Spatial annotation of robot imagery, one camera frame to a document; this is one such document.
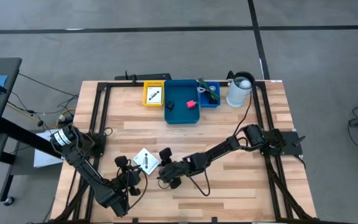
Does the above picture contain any yellow plastic bin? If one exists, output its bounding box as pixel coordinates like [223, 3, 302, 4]
[142, 80, 166, 108]

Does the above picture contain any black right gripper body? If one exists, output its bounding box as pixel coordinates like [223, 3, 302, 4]
[158, 147, 188, 190]

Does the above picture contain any black bar bracket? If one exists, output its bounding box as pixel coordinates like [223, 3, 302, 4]
[114, 70, 173, 82]

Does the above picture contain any white card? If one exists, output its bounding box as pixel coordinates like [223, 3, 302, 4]
[146, 86, 163, 105]
[132, 147, 160, 176]

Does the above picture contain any small blue plastic bin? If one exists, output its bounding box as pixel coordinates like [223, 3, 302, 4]
[197, 80, 222, 108]

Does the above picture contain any black aluminium table frame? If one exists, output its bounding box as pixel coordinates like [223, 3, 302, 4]
[53, 79, 318, 223]

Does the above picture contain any white paper sheet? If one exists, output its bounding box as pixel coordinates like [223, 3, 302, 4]
[33, 129, 67, 169]

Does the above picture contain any white cylindrical lamp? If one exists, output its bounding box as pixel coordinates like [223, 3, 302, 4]
[226, 71, 256, 108]

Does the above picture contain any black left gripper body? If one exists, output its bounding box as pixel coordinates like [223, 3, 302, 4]
[114, 155, 142, 197]

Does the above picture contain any large teal plastic bin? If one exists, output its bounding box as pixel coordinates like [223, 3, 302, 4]
[163, 79, 201, 125]

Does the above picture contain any black floor cable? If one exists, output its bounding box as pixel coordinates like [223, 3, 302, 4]
[6, 73, 80, 125]

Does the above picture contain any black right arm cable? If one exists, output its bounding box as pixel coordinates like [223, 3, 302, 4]
[186, 169, 213, 197]

